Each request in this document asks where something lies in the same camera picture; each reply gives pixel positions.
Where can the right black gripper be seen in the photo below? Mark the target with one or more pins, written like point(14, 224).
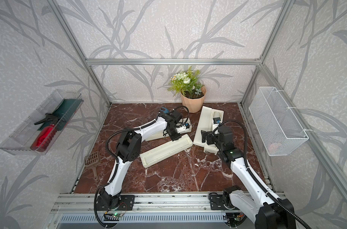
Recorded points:
point(210, 136)

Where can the blue garden hand rake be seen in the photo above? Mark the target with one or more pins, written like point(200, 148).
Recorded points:
point(164, 110)

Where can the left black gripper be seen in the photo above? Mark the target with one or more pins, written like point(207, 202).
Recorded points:
point(176, 138)

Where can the white wire mesh basket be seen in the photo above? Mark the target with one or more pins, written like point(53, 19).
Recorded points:
point(276, 121)

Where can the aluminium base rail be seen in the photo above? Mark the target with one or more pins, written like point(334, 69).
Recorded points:
point(181, 207)

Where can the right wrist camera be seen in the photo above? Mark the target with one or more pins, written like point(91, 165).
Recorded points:
point(216, 120)

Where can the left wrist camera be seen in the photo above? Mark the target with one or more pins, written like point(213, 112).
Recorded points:
point(186, 124)

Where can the potted artificial flower plant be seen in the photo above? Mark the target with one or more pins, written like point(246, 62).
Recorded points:
point(188, 86)

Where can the brown plastic scoop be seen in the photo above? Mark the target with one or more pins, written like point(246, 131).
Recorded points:
point(92, 161)

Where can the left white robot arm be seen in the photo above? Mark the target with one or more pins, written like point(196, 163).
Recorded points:
point(128, 147)

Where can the long plastic wrap roll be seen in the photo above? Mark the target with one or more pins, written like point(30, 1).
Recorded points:
point(162, 134)

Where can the cream wrap dispenser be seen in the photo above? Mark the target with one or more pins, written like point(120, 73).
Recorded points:
point(205, 124)
point(165, 150)

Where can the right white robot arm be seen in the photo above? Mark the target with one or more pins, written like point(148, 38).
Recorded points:
point(262, 206)

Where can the red spray bottle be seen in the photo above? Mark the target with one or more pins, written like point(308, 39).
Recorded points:
point(46, 135)

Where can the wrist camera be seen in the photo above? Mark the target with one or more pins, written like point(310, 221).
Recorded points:
point(216, 120)
point(186, 124)

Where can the clear plastic wall tray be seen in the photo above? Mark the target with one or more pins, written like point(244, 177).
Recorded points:
point(35, 136)

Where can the pink item in basket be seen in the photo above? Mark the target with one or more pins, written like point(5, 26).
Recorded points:
point(273, 147)

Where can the green cloth in tray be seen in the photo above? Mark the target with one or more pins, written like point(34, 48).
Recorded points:
point(65, 111)

